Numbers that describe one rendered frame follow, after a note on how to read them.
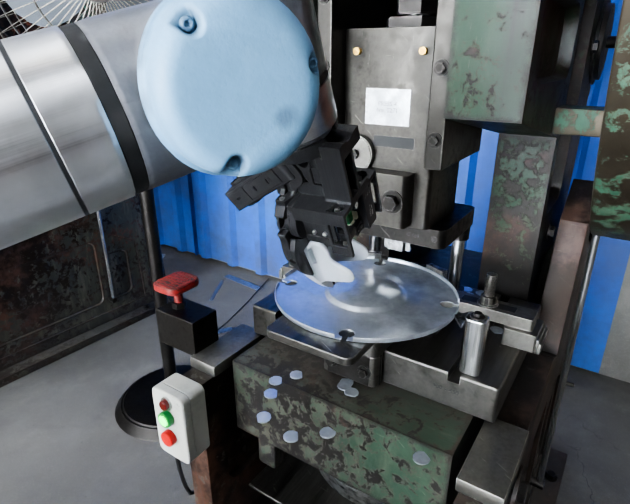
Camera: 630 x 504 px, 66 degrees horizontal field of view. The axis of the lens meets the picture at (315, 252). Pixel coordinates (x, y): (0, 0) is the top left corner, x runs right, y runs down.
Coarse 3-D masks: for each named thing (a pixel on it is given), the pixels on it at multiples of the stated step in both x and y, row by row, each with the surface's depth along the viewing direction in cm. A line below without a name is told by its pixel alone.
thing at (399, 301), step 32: (288, 288) 79; (320, 288) 79; (352, 288) 78; (384, 288) 78; (416, 288) 79; (448, 288) 79; (320, 320) 70; (352, 320) 70; (384, 320) 70; (416, 320) 70; (448, 320) 69
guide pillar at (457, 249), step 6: (456, 246) 86; (462, 246) 86; (456, 252) 86; (462, 252) 86; (450, 258) 88; (456, 258) 86; (462, 258) 87; (450, 264) 88; (456, 264) 87; (450, 270) 88; (456, 270) 87; (450, 276) 88; (456, 276) 88; (450, 282) 89; (456, 282) 88; (456, 288) 89
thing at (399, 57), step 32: (352, 32) 70; (384, 32) 67; (416, 32) 65; (352, 64) 71; (384, 64) 69; (416, 64) 66; (352, 96) 73; (384, 96) 70; (416, 96) 68; (384, 128) 72; (416, 128) 69; (384, 160) 73; (416, 160) 70; (384, 192) 72; (416, 192) 72; (448, 192) 78; (384, 224) 73; (416, 224) 74
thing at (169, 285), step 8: (176, 272) 90; (184, 272) 90; (160, 280) 87; (168, 280) 87; (176, 280) 87; (184, 280) 87; (192, 280) 87; (160, 288) 85; (168, 288) 84; (176, 288) 84; (184, 288) 86; (176, 296) 88
